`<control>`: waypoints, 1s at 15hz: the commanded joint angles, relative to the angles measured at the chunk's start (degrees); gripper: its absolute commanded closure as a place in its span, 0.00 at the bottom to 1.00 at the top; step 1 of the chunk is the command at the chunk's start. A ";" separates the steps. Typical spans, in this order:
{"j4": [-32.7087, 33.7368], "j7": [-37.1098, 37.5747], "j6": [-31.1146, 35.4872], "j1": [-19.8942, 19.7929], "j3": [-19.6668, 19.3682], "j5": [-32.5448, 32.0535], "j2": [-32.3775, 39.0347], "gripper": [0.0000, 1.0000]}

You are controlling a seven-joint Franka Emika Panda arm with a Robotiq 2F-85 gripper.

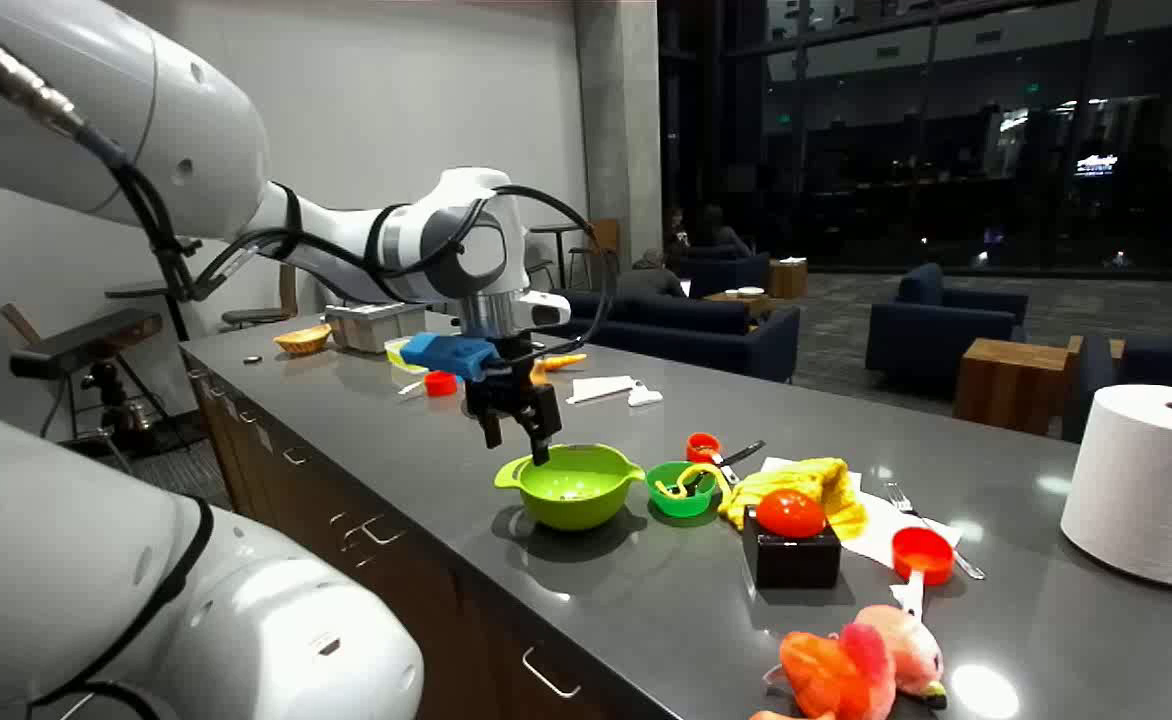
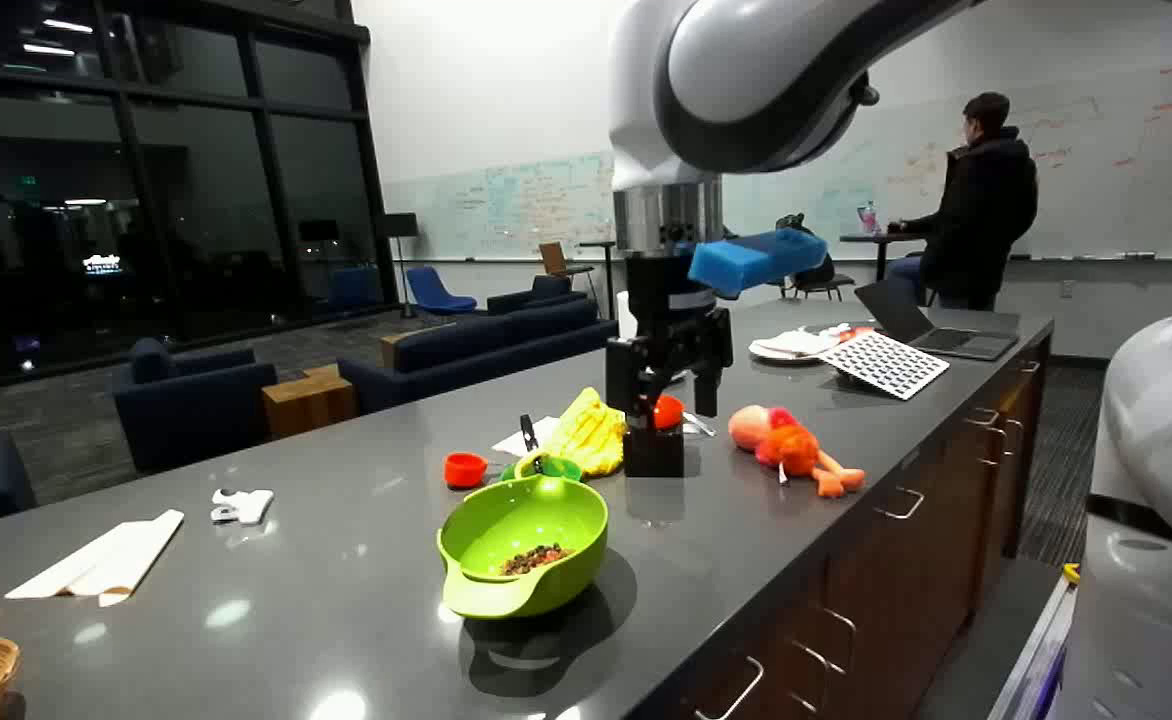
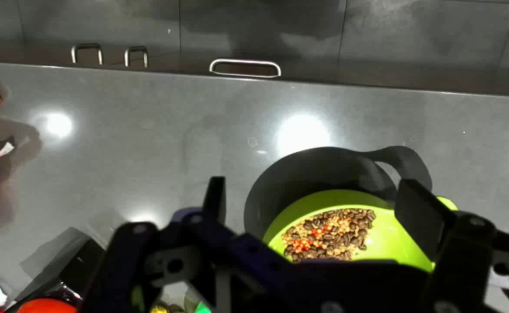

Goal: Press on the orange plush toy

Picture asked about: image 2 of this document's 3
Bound green plastic bowl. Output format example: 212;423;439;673
437;479;608;621

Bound small red cup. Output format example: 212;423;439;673
443;453;489;493

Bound white paper strips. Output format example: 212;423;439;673
7;509;185;609

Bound yellow plush toy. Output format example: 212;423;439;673
542;387;625;476

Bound white keyboard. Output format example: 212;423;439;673
824;332;947;401

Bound dark laptop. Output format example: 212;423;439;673
860;281;1013;364

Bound dark blue armchair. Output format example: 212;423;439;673
113;334;276;472

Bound brown cabinet drawers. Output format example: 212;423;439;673
638;345;1048;720

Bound orange ball on box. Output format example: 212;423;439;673
651;393;683;431

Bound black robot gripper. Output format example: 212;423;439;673
608;251;733;436

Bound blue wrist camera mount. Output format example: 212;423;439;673
686;229;829;295

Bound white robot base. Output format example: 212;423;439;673
1054;317;1172;720

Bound black box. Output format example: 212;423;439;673
625;426;683;476

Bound white plate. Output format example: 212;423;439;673
747;332;832;364

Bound blue lounge chair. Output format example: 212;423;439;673
407;267;477;317

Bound crumpled white wrapper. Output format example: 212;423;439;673
212;487;273;522

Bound dark blue sofa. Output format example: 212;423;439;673
341;299;612;410

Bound orange plush toy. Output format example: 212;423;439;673
728;405;864;499

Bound wooden side table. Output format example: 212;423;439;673
264;364;354;438

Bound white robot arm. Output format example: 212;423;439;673
608;0;977;436

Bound person in black jacket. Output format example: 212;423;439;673
886;91;1039;312

